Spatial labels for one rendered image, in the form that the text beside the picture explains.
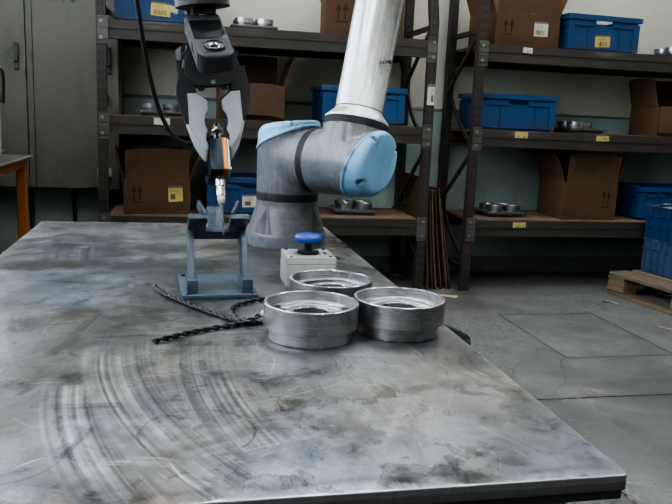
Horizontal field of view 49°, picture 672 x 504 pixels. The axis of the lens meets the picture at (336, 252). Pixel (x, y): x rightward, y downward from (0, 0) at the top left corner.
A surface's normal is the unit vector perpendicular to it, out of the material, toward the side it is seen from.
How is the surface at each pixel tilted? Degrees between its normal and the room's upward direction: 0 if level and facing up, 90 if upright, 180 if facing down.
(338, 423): 0
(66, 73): 90
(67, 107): 90
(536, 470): 0
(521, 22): 92
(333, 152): 75
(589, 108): 90
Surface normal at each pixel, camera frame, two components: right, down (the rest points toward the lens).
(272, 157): -0.57, 0.12
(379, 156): 0.79, 0.26
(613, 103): 0.21, 0.18
